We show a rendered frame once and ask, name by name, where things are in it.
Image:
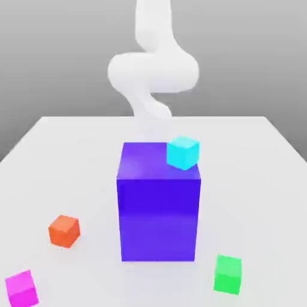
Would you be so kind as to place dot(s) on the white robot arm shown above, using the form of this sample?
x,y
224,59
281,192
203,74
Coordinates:
x,y
153,72

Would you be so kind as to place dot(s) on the small cyan cube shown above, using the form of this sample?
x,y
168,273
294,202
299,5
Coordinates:
x,y
182,153

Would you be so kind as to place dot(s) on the small orange cube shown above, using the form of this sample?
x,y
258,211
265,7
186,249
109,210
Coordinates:
x,y
64,231

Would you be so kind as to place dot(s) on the small green cube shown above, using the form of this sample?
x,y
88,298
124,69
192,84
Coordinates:
x,y
227,274

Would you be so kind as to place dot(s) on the small magenta cube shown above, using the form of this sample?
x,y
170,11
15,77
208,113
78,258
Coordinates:
x,y
21,289

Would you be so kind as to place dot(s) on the large purple box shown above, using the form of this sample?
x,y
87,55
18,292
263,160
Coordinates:
x,y
158,215

